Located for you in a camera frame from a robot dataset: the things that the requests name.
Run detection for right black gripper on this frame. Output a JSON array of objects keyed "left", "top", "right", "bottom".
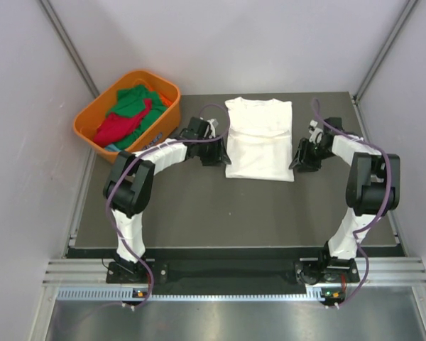
[{"left": 290, "top": 138, "right": 337, "bottom": 173}]

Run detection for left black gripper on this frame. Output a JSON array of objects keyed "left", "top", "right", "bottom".
[{"left": 197, "top": 134, "right": 231, "bottom": 166}]

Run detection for white t-shirt red print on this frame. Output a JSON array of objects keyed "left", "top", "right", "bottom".
[{"left": 225, "top": 97, "right": 295, "bottom": 182}]

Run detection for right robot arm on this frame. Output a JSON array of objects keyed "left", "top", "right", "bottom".
[{"left": 289, "top": 117, "right": 400, "bottom": 285}]

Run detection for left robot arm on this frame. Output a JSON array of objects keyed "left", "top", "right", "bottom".
[{"left": 103, "top": 117, "right": 231, "bottom": 282}]

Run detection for orange plastic basket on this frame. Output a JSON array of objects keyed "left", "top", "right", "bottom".
[{"left": 72, "top": 70, "right": 181, "bottom": 163}]

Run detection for green t-shirt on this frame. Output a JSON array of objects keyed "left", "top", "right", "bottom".
[{"left": 106, "top": 85, "right": 171, "bottom": 150}]

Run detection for light blue t-shirt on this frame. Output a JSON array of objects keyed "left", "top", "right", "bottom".
[{"left": 104, "top": 144, "right": 121, "bottom": 153}]

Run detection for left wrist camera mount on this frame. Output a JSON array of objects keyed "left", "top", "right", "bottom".
[{"left": 207, "top": 119, "right": 219, "bottom": 139}]

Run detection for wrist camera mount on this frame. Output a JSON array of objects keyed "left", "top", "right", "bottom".
[
  {"left": 207, "top": 119, "right": 219, "bottom": 139},
  {"left": 308, "top": 120, "right": 324, "bottom": 144}
]

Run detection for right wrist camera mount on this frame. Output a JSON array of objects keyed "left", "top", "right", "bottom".
[{"left": 308, "top": 120, "right": 324, "bottom": 144}]

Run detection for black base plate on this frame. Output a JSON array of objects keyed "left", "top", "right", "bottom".
[{"left": 106, "top": 259, "right": 360, "bottom": 286}]

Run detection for aluminium frame rail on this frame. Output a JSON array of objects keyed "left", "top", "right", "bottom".
[{"left": 43, "top": 257, "right": 426, "bottom": 286}]

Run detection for grey cable duct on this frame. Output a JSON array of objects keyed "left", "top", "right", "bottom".
[{"left": 57, "top": 287, "right": 342, "bottom": 302}]

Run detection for right corner frame post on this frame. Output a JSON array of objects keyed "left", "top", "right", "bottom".
[{"left": 351, "top": 0, "right": 420, "bottom": 105}]

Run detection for corner frame post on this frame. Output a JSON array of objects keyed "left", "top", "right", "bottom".
[
  {"left": 36, "top": 0, "right": 100, "bottom": 98},
  {"left": 351, "top": 0, "right": 420, "bottom": 105}
]

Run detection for left corner frame post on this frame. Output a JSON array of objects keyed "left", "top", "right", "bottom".
[{"left": 36, "top": 0, "right": 100, "bottom": 98}]

